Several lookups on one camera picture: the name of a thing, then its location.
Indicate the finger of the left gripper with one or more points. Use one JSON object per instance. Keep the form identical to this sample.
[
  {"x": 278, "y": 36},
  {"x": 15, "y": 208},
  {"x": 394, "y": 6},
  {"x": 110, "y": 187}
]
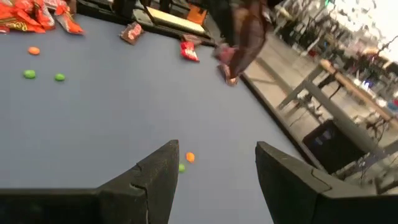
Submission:
[{"x": 248, "y": 53}]

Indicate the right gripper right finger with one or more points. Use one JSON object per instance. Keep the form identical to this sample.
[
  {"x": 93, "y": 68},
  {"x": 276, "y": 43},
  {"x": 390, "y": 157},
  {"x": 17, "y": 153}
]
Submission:
[{"x": 289, "y": 186}]

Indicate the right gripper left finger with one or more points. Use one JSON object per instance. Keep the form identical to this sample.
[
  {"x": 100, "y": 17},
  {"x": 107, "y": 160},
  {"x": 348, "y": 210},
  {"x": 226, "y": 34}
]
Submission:
[{"x": 149, "y": 186}]

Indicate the green loose candy piece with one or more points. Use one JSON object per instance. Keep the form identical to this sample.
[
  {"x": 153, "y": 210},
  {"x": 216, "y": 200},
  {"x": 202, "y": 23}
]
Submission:
[
  {"x": 182, "y": 168},
  {"x": 29, "y": 74},
  {"x": 59, "y": 76}
]

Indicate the orange loose candy piece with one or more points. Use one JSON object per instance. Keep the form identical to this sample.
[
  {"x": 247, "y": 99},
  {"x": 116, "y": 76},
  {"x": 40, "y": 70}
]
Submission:
[
  {"x": 190, "y": 157},
  {"x": 33, "y": 50}
]

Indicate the orange object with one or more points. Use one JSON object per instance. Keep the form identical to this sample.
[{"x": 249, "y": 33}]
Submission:
[{"x": 196, "y": 14}]

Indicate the wooden table board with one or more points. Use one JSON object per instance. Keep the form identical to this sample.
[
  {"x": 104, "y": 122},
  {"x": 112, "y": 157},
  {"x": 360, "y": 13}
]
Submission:
[{"x": 175, "y": 20}]

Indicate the black computer with purple lights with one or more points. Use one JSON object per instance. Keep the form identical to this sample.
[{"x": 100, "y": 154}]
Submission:
[{"x": 329, "y": 146}]

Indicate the grey wooden-top workbench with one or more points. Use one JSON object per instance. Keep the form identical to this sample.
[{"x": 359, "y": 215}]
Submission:
[{"x": 342, "y": 93}]

